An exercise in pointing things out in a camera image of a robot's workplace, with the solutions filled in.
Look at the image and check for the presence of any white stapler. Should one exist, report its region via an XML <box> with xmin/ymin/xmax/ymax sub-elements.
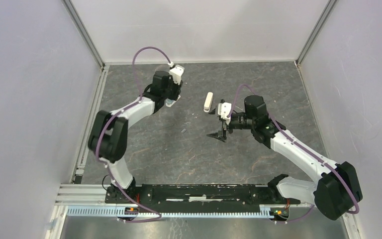
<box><xmin>203</xmin><ymin>92</ymin><xmax>213</xmax><ymax>113</ymax></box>

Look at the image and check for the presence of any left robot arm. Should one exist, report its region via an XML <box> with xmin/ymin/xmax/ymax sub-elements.
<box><xmin>88</xmin><ymin>66</ymin><xmax>184</xmax><ymax>203</ymax></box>

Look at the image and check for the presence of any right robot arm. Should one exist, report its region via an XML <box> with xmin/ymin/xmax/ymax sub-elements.
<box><xmin>203</xmin><ymin>92</ymin><xmax>363</xmax><ymax>220</ymax></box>

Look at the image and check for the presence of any light blue stapler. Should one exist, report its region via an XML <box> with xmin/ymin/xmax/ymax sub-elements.
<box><xmin>165</xmin><ymin>99</ymin><xmax>177</xmax><ymax>108</ymax></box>

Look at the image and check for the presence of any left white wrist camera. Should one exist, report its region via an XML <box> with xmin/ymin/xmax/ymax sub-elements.
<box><xmin>169</xmin><ymin>64</ymin><xmax>185</xmax><ymax>85</ymax></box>

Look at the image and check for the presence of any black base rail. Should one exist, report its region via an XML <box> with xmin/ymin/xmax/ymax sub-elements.
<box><xmin>105</xmin><ymin>184</ymin><xmax>301</xmax><ymax>213</ymax></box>

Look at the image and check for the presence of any white slotted cable duct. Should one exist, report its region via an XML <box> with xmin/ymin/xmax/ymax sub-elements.
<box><xmin>67</xmin><ymin>206</ymin><xmax>287</xmax><ymax>219</ymax></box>

